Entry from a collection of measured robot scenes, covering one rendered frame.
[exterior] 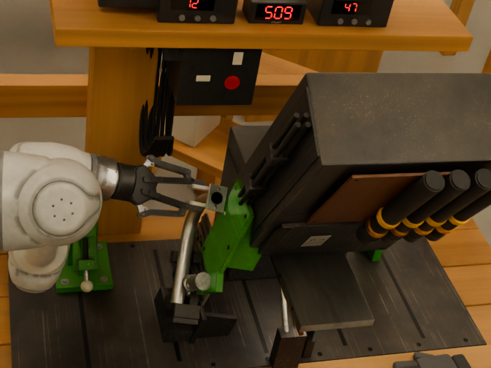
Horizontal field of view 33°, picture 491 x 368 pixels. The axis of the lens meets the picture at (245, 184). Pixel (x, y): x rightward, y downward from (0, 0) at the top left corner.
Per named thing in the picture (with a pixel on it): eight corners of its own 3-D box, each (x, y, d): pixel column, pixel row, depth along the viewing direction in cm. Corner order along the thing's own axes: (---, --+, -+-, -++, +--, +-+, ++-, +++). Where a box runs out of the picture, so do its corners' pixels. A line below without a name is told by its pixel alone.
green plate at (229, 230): (244, 291, 181) (285, 220, 170) (210, 287, 178) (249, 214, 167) (232, 254, 189) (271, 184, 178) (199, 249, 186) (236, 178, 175)
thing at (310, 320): (371, 329, 171) (375, 320, 169) (297, 336, 167) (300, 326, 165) (315, 204, 200) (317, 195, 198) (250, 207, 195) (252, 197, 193)
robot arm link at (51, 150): (83, 147, 171) (70, 209, 172) (7, 131, 165) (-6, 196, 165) (97, 152, 162) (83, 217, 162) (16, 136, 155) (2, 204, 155)
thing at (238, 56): (252, 106, 183) (264, 47, 173) (176, 107, 178) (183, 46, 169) (239, 75, 192) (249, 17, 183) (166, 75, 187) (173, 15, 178)
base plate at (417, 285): (484, 349, 202) (487, 343, 201) (12, 396, 171) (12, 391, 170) (417, 231, 233) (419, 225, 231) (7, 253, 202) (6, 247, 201)
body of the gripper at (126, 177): (115, 199, 165) (158, 207, 169) (121, 158, 166) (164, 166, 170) (104, 201, 172) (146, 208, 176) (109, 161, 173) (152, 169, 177)
